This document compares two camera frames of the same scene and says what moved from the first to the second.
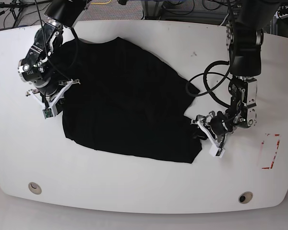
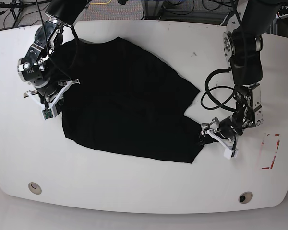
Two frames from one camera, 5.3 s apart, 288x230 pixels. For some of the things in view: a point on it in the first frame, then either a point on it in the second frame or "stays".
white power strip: [285, 11] stays
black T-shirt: [122, 98] stays
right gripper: [217, 125] -> [225, 132]
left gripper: [51, 101] stays
